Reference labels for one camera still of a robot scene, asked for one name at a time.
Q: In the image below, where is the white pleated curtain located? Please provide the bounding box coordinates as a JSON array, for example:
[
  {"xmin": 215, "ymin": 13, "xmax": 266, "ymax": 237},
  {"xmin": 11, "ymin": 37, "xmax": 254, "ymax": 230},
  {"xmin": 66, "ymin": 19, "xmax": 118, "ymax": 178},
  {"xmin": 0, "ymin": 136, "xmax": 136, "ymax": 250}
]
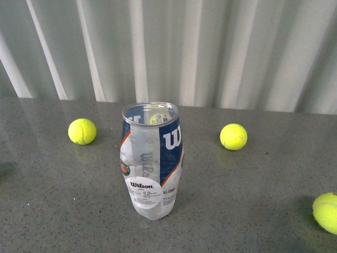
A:
[{"xmin": 1, "ymin": 1, "xmax": 336, "ymax": 114}]

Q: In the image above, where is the yellow tennis ball middle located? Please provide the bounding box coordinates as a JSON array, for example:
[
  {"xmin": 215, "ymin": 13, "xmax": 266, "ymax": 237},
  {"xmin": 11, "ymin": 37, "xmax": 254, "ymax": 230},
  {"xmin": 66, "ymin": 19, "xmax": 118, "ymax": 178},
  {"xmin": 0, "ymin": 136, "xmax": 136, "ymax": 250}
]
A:
[{"xmin": 220, "ymin": 123, "xmax": 248, "ymax": 151}]

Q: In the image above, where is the yellow Wilson 3 tennis ball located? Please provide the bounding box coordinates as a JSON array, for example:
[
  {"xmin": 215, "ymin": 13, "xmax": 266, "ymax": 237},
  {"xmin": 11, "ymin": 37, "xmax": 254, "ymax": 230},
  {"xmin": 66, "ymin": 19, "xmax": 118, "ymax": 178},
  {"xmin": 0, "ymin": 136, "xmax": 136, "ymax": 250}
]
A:
[{"xmin": 312, "ymin": 192, "xmax": 337, "ymax": 235}]

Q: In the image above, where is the yellow tennis ball far left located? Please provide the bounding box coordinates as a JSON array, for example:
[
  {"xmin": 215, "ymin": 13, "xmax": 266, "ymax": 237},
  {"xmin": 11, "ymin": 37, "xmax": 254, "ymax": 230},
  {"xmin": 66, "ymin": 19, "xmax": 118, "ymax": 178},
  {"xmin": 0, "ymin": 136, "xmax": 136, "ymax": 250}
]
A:
[{"xmin": 68, "ymin": 119, "xmax": 97, "ymax": 145}]

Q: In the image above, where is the clear Wilson tennis ball can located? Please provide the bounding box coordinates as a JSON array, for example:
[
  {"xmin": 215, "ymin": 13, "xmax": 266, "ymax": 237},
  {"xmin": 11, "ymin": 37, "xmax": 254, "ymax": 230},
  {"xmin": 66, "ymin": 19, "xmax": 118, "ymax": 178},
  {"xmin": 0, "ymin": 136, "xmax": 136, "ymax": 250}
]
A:
[{"xmin": 120, "ymin": 102, "xmax": 184, "ymax": 220}]

